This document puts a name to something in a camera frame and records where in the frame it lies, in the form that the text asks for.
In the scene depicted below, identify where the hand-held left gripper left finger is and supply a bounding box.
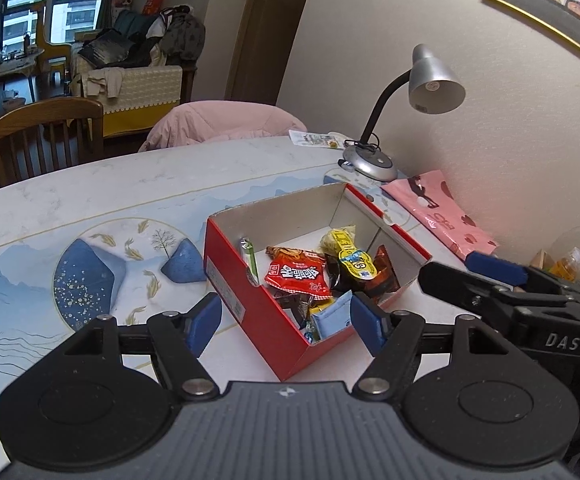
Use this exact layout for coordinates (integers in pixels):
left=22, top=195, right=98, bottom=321
left=62, top=292, right=224, bottom=403

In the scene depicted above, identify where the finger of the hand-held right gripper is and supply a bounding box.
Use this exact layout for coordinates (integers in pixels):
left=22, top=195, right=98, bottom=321
left=464, top=251, right=562, bottom=289
left=416, top=261, right=517, bottom=322

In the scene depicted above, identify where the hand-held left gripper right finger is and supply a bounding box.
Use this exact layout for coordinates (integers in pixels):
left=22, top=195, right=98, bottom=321
left=349, top=292, right=521, bottom=403

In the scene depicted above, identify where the light blue snack packet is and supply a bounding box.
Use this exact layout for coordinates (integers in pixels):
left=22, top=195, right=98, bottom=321
left=312, top=292, right=355, bottom=343

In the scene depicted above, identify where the red cardboard box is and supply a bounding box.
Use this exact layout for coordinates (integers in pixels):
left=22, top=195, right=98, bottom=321
left=204, top=182, right=433, bottom=382

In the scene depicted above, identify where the brown red foil snack packet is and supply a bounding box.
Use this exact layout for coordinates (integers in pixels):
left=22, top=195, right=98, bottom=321
left=350, top=245, right=401, bottom=303

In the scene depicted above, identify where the plain yellow snack packet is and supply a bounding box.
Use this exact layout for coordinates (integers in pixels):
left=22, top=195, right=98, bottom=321
left=307, top=296, right=333, bottom=318

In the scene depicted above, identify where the yellow cartoon snack packet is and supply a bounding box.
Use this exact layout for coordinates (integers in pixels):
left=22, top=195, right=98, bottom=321
left=337, top=242, right=378, bottom=281

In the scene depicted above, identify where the black snack packet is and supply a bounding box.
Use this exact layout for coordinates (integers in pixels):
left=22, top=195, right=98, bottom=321
left=275, top=292, right=315, bottom=328

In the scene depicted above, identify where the green snack packet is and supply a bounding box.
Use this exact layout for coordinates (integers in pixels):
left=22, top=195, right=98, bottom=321
left=240, top=237, right=261, bottom=288

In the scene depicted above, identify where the pale yellow snack packet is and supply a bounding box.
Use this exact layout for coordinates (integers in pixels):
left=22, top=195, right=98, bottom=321
left=319, top=225, right=358, bottom=256

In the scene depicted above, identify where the small orange bottle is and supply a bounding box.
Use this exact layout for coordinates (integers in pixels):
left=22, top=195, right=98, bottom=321
left=550, top=247, right=580, bottom=281

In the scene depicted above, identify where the pink plastic bag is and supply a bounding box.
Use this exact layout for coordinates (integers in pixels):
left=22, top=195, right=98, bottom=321
left=381, top=170, right=501, bottom=262

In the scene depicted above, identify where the white printed packet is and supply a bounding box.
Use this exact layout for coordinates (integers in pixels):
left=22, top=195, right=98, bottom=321
left=289, top=129, right=345, bottom=150

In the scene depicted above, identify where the silver desk lamp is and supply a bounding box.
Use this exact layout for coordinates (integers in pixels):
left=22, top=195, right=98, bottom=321
left=337, top=43, right=467, bottom=182

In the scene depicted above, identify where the sofa with beige cover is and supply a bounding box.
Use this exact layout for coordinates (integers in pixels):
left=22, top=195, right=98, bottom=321
left=70, top=62, right=195, bottom=138

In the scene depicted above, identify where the beige cloth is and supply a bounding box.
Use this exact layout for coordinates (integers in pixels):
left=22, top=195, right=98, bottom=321
left=82, top=67, right=125, bottom=100

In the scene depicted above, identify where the wooden dining chair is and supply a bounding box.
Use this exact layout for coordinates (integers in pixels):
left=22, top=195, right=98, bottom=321
left=0, top=97, right=105, bottom=187

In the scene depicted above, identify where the dark jacket pile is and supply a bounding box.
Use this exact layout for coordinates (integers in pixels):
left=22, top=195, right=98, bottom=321
left=160, top=6, right=207, bottom=63

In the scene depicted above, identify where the dark blanket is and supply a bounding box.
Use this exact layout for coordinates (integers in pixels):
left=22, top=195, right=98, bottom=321
left=77, top=30, right=138, bottom=68

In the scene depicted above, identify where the wooden door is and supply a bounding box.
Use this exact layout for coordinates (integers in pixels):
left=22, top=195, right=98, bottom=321
left=225, top=0, right=321, bottom=108

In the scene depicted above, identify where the yellow wooden armchair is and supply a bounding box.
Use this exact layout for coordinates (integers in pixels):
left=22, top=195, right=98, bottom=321
left=32, top=2, right=73, bottom=76

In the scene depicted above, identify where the coffee table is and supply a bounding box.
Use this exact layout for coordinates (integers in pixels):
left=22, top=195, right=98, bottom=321
left=0, top=52, right=38, bottom=106

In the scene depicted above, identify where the large window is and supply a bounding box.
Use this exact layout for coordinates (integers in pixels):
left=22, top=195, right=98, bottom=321
left=0, top=0, right=113, bottom=46

